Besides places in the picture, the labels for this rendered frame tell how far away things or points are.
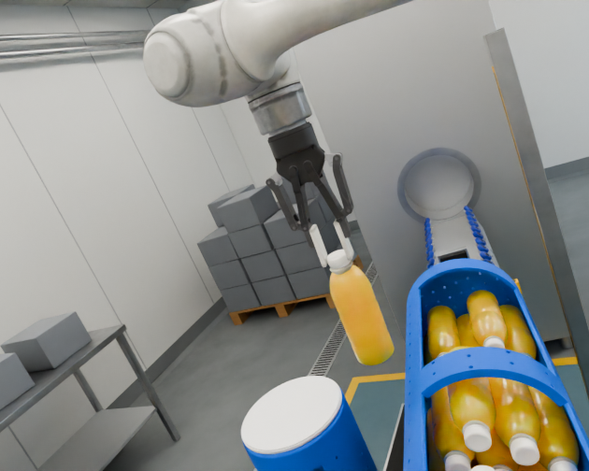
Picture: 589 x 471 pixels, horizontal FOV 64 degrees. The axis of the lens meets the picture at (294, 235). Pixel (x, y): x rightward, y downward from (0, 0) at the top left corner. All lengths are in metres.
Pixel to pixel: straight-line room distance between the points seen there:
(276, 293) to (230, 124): 2.79
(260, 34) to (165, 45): 0.11
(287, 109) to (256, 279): 3.83
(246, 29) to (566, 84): 5.08
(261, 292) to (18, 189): 2.19
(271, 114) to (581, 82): 4.97
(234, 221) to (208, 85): 3.78
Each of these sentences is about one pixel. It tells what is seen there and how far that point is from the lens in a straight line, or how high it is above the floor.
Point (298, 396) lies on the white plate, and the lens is 1.33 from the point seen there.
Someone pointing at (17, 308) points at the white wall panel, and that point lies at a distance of 3.98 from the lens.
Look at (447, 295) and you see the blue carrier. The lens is 1.29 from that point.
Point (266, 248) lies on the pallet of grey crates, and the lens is 4.27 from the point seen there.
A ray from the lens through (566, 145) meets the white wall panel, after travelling 5.67.
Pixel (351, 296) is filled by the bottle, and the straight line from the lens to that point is 0.81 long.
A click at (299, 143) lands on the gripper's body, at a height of 1.67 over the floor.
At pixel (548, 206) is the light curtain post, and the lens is 1.84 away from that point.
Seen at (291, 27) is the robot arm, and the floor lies 1.80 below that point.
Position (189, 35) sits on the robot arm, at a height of 1.84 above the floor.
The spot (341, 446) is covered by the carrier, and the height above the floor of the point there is 0.96.
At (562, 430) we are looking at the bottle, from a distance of 0.93.
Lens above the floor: 1.72
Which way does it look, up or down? 14 degrees down
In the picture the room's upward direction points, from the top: 23 degrees counter-clockwise
